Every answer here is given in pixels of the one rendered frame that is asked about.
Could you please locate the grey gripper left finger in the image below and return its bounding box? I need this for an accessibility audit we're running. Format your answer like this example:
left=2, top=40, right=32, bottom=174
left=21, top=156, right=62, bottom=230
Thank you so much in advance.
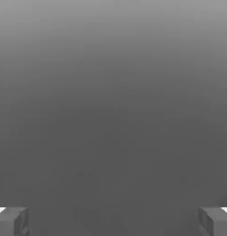
left=0, top=206, right=30, bottom=236

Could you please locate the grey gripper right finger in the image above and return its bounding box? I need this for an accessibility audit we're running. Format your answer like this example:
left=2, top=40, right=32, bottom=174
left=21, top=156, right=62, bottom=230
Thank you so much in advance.
left=197, top=206, right=227, bottom=236

